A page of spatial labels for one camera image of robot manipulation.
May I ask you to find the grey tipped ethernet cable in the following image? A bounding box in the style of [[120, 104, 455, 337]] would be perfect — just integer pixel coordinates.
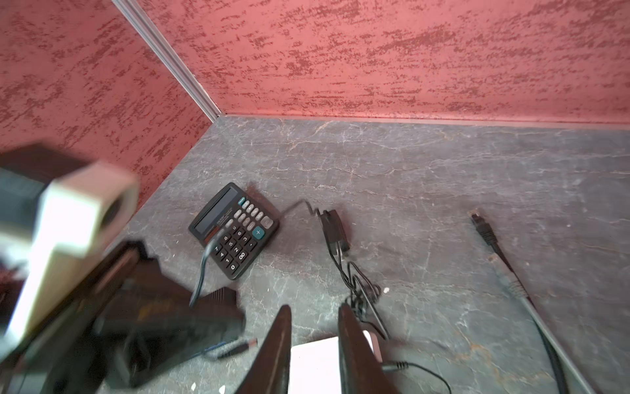
[[488, 253, 599, 394]]

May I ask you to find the white network switch box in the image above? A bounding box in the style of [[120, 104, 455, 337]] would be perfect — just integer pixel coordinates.
[[288, 331, 384, 394]]

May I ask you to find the black cable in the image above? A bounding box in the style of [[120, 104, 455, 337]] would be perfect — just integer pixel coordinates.
[[468, 208, 572, 394]]

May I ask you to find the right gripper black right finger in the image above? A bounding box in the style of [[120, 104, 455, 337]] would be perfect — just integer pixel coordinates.
[[338, 304, 398, 394]]

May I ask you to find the aluminium left corner post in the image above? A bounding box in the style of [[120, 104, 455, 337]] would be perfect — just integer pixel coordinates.
[[112, 0, 223, 122]]

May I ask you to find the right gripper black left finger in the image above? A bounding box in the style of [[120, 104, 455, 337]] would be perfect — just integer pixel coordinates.
[[236, 305, 292, 394]]

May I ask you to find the black desk calculator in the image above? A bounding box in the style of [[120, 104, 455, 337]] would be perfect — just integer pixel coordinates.
[[189, 182, 280, 281]]

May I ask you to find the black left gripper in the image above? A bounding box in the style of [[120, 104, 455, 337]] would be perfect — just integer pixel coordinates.
[[1, 241, 245, 393]]

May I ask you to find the black power adapter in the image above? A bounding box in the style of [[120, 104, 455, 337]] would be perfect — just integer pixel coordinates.
[[319, 209, 350, 254]]

